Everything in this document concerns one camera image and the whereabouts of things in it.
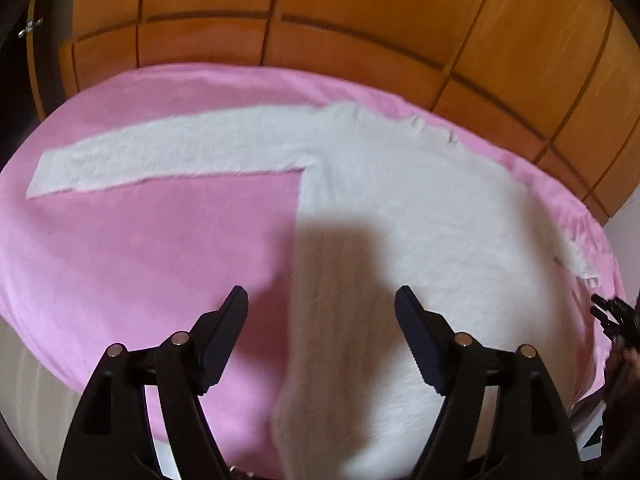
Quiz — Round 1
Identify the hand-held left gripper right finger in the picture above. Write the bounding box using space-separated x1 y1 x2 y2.
395 285 583 480

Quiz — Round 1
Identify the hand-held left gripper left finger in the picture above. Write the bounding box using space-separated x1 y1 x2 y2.
56 285 249 480

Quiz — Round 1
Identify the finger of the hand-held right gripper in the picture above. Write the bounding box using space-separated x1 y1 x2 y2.
591 293 637 347

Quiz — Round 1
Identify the white knit sweater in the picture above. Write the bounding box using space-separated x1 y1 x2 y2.
25 101 603 473

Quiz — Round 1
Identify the pink blanket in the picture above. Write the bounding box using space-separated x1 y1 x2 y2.
0 64 628 466

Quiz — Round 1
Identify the metal wardrobe handle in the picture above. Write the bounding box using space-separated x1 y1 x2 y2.
17 17 45 40

